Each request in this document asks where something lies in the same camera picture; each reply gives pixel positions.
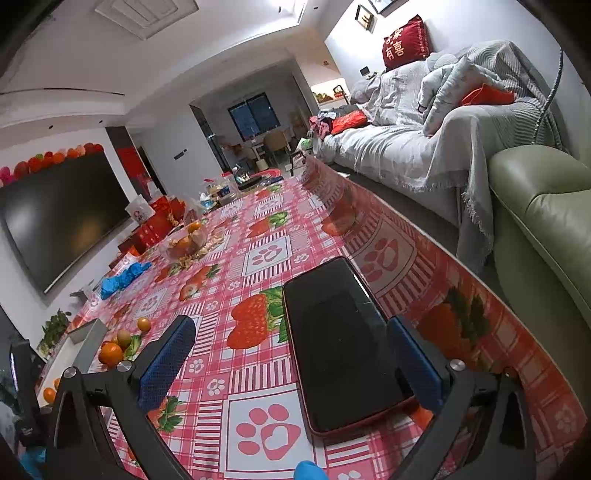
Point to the framed wall picture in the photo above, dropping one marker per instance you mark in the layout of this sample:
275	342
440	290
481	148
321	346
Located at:
365	18
381	4

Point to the yellow cherry tomato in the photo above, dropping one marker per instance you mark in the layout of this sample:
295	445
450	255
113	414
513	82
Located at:
144	324

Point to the pile of dried peels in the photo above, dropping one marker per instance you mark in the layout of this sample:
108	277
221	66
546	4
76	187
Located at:
216	241

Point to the white shallow tray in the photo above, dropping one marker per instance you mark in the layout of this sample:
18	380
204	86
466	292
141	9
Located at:
90	341

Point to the green potted plant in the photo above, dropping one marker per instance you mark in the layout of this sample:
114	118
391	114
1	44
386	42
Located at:
55	330

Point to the stack of red gift boxes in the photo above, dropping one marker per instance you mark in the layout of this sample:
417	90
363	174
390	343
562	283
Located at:
154	230

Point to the red hanging decoration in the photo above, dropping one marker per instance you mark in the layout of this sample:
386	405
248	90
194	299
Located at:
125	161

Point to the pile of clothes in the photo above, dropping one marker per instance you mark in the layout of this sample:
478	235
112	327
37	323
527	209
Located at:
321	124

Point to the beige dining chair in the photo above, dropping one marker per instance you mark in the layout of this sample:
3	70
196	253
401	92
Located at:
277	141

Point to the red cased smartphone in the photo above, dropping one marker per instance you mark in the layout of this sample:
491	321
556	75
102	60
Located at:
341	350

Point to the grey covered sofa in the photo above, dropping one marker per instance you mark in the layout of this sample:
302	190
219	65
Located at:
392	152

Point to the ceiling air vent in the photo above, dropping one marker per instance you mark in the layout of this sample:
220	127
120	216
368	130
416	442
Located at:
147	16

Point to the person's right hand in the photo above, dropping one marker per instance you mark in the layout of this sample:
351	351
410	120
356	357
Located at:
311	471

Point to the fruit wall painting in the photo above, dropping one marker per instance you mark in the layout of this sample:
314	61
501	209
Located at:
328	97

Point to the white printed paper bag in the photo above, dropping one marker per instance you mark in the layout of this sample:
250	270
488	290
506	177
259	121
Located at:
141	210

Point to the red cushion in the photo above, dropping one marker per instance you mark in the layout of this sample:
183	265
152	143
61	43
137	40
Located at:
489	96

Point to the strawberry print plastic tablecloth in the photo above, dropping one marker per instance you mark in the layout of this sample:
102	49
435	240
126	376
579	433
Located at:
258	286

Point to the black folding stand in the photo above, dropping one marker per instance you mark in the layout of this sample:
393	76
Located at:
295	161

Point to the colourful balloon garland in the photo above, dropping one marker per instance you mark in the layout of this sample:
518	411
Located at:
46	161

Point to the orange mandarin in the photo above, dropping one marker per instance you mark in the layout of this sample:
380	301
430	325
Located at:
195	226
49	396
179	247
111	354

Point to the dark window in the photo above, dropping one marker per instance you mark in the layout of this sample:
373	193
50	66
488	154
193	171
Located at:
254	117

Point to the white quilted blanket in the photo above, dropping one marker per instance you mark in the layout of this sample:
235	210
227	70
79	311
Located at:
443	92

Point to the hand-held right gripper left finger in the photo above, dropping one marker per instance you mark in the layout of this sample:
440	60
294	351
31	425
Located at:
166	364

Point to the red embroidered pillow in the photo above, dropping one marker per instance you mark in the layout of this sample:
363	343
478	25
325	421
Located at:
406	44

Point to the red cloth bag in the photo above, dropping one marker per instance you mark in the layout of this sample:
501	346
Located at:
351	122

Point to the glass bowl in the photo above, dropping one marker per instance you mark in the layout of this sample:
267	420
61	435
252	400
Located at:
184	251

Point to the pale green leather armchair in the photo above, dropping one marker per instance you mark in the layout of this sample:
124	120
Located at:
545	230

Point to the black flat television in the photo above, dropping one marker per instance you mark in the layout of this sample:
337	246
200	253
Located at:
60	221

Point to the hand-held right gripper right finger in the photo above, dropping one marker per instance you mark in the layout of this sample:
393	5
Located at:
415	364

